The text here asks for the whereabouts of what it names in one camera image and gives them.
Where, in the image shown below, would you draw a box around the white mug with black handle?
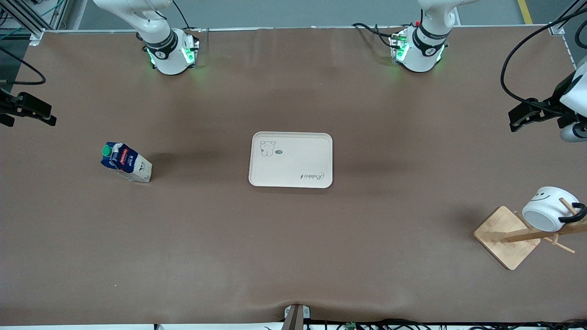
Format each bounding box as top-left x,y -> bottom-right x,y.
521,186 -> 587,233

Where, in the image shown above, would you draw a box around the blue white milk carton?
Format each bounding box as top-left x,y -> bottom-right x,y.
100,142 -> 153,183

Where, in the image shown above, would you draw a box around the wooden mug rack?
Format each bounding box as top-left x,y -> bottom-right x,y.
473,197 -> 587,271

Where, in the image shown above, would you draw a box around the cream rectangular serving tray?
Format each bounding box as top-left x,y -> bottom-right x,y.
248,132 -> 333,189

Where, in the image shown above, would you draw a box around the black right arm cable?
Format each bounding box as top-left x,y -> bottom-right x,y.
0,48 -> 46,86

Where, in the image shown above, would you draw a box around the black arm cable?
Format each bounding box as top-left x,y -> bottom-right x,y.
500,8 -> 587,107
0,48 -> 46,86

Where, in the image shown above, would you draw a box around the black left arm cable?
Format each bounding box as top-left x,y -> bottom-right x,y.
500,8 -> 587,107

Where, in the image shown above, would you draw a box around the aluminium frame post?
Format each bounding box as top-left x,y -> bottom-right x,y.
548,0 -> 587,36
0,0 -> 46,46

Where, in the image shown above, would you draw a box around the black base power cables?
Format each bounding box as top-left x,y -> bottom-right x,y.
352,21 -> 422,49

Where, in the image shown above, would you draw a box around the front camera mounting post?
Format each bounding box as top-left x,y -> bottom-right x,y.
281,304 -> 311,330

